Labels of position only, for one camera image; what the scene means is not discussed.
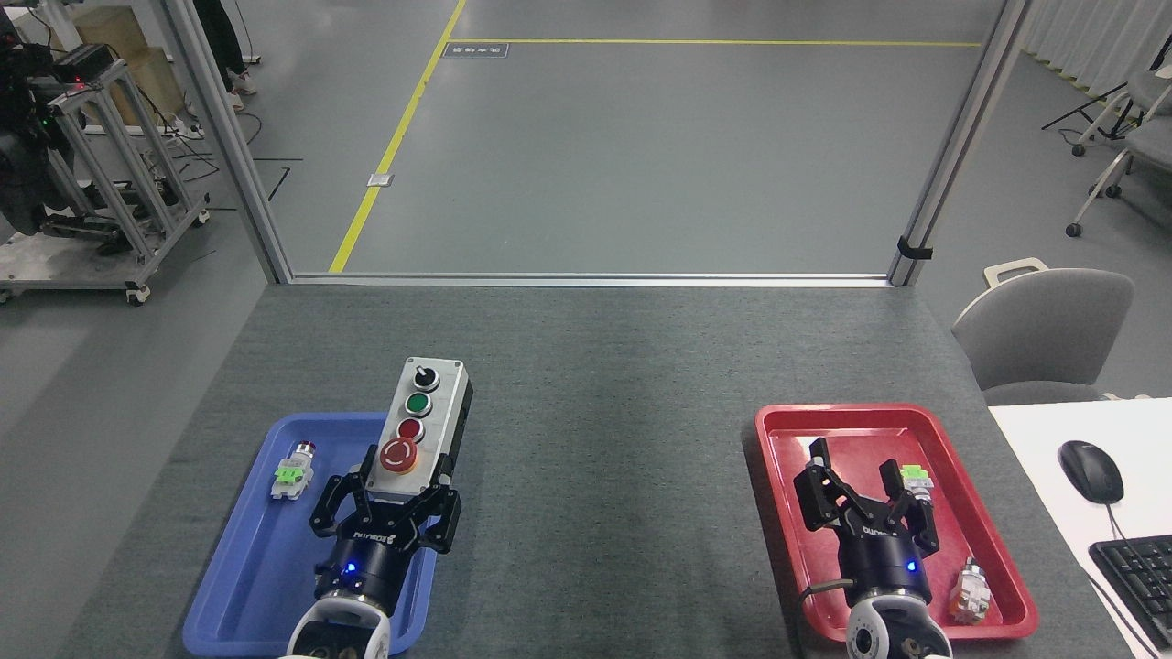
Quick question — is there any silver frame rail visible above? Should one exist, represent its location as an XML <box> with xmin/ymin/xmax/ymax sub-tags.
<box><xmin>289</xmin><ymin>272</ymin><xmax>895</xmax><ymax>288</ymax></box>

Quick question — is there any grey chair on castors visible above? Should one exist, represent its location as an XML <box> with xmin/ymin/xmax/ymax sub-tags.
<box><xmin>1065</xmin><ymin>37</ymin><xmax>1172</xmax><ymax>240</ymax></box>

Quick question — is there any cardboard box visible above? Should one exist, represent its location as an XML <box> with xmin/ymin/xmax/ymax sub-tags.
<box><xmin>71</xmin><ymin>6</ymin><xmax>190</xmax><ymax>126</ymax></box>

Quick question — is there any black machine on cart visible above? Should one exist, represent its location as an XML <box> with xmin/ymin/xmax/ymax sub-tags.
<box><xmin>0</xmin><ymin>14</ymin><xmax>115</xmax><ymax>237</ymax></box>

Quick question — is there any silver frame post with clip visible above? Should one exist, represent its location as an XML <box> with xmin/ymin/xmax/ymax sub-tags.
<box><xmin>886</xmin><ymin>0</ymin><xmax>1036</xmax><ymax>288</ymax></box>

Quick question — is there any grey control box with buttons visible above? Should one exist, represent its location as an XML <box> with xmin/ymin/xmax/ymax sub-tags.
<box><xmin>363</xmin><ymin>356</ymin><xmax>475</xmax><ymax>506</ymax></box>

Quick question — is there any aluminium cart on wheels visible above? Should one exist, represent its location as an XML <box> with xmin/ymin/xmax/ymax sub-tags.
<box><xmin>0</xmin><ymin>57</ymin><xmax>212</xmax><ymax>308</ymax></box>

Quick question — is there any white desk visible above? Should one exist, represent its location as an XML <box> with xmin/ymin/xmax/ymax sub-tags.
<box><xmin>986</xmin><ymin>397</ymin><xmax>1172</xmax><ymax>659</ymax></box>

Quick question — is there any grey office chair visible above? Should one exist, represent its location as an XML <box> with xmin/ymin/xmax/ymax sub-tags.
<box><xmin>950</xmin><ymin>257</ymin><xmax>1137</xmax><ymax>406</ymax></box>

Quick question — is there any red plastic tray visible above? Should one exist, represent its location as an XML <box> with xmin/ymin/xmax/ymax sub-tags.
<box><xmin>754</xmin><ymin>403</ymin><xmax>1041</xmax><ymax>644</ymax></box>

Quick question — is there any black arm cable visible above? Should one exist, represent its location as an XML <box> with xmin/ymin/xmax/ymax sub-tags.
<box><xmin>797</xmin><ymin>579</ymin><xmax>854</xmax><ymax>632</ymax></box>

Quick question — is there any person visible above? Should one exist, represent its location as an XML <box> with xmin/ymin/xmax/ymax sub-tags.
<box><xmin>190</xmin><ymin>0</ymin><xmax>259</xmax><ymax>115</ymax></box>

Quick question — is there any blue plastic tray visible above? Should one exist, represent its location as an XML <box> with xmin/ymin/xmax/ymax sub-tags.
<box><xmin>182</xmin><ymin>411</ymin><xmax>441</xmax><ymax>659</ymax></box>

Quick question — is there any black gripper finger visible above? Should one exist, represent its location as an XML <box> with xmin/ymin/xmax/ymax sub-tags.
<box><xmin>792</xmin><ymin>437</ymin><xmax>863</xmax><ymax>534</ymax></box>
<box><xmin>415</xmin><ymin>483</ymin><xmax>463</xmax><ymax>556</ymax></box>
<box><xmin>309</xmin><ymin>470</ymin><xmax>369</xmax><ymax>541</ymax></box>
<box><xmin>877</xmin><ymin>459</ymin><xmax>941</xmax><ymax>555</ymax></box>

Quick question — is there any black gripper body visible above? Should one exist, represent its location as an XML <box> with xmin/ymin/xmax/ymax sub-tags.
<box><xmin>315</xmin><ymin>500</ymin><xmax>429</xmax><ymax>614</ymax></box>
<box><xmin>836</xmin><ymin>509</ymin><xmax>934</xmax><ymax>607</ymax></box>

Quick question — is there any black keyboard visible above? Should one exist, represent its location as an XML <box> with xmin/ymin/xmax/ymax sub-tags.
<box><xmin>1088</xmin><ymin>535</ymin><xmax>1172</xmax><ymax>652</ymax></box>

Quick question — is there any white curtain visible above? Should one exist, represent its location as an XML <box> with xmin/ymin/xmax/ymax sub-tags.
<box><xmin>1019</xmin><ymin>0</ymin><xmax>1172</xmax><ymax>103</ymax></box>

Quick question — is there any orange push button switch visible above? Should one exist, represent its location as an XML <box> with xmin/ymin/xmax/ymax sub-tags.
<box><xmin>947</xmin><ymin>557</ymin><xmax>993</xmax><ymax>626</ymax></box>

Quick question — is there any black computer mouse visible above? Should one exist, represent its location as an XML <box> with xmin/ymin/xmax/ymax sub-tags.
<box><xmin>1058</xmin><ymin>439</ymin><xmax>1126</xmax><ymax>506</ymax></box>

